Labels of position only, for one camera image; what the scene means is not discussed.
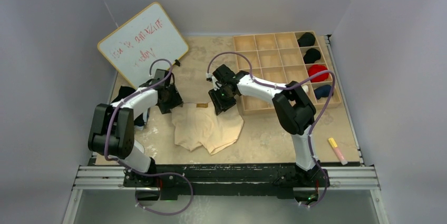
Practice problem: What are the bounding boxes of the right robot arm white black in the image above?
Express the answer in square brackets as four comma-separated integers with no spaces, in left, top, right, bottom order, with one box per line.
[206,64,317,186]

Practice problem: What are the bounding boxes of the cream beige underwear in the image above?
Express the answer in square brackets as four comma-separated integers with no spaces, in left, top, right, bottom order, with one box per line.
[171,102,244,155]

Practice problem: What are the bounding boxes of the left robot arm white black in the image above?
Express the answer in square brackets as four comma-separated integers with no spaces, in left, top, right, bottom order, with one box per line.
[88,69,183,187]

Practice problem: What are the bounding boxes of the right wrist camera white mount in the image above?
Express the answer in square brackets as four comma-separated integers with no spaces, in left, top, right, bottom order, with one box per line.
[206,73,218,83]

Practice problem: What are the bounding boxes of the black rolled underwear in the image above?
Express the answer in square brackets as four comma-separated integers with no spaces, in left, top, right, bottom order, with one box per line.
[297,32,316,47]
[303,48,322,64]

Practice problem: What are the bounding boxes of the navy blue rolled underwear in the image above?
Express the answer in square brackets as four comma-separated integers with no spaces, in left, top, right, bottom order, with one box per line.
[314,84,334,100]

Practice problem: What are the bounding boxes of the black rolled underwear back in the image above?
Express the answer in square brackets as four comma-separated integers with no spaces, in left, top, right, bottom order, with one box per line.
[297,32,316,47]

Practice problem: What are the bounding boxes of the wooden compartment organizer tray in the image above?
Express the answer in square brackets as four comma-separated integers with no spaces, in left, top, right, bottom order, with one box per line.
[233,31,333,115]

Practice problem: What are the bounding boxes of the red rolled underwear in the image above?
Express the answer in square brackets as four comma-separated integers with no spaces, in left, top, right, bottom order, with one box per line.
[307,64,329,83]

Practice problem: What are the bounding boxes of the pink yellow marker pen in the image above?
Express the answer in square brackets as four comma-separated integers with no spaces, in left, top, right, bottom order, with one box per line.
[328,138,348,165]

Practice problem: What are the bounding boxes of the white underwear pink trim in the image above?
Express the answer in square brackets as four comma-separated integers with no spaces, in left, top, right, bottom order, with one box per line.
[301,85,309,94]

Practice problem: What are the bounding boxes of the black underwear white waistband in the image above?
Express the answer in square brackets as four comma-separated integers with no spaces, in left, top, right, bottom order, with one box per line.
[111,86,148,131]

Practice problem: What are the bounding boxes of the white whiteboard yellow frame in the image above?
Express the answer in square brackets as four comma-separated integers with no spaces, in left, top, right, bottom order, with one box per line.
[97,2,189,87]

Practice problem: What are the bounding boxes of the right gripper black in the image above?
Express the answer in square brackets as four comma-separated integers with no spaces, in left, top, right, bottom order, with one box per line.
[209,84,237,115]

